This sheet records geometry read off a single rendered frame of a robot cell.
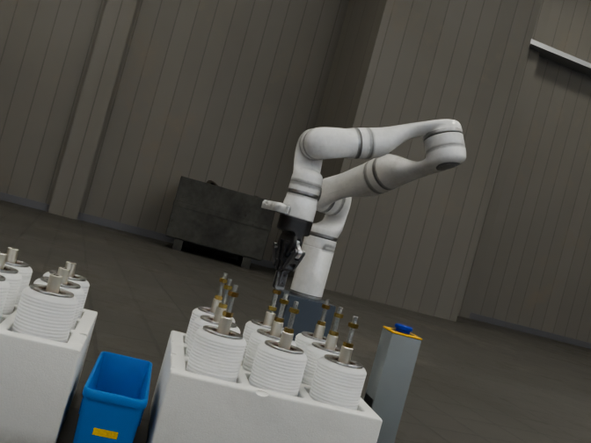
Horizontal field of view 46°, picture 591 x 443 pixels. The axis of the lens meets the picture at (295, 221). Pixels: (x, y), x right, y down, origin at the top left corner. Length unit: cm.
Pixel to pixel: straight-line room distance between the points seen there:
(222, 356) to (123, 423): 20
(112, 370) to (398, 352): 61
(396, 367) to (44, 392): 72
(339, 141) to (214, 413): 63
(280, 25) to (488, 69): 243
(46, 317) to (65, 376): 10
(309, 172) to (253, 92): 671
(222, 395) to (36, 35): 701
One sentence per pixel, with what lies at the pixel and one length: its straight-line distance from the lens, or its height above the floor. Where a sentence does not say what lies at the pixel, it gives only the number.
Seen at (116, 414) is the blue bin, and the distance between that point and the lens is 125.
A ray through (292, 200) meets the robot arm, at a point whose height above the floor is 53.
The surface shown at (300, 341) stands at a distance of 153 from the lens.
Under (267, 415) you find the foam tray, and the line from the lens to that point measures 125.
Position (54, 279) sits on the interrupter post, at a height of 27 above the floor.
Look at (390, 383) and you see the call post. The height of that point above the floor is 20.
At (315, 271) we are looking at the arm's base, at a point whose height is 38.
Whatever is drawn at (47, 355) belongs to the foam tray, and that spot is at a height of 16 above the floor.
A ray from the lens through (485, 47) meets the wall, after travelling 801.
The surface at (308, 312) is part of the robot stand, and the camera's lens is 188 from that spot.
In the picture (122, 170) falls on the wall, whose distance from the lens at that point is 790.
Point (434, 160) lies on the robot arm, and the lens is 162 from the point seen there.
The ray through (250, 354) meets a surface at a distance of 140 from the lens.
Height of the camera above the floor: 46
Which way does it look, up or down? 1 degrees up
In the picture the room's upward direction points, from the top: 15 degrees clockwise
